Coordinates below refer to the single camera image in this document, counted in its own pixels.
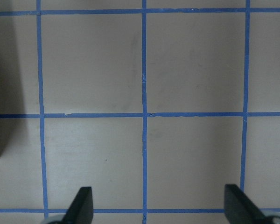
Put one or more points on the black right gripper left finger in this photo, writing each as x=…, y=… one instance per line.
x=81, y=209

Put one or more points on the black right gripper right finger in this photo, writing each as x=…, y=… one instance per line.
x=239, y=209

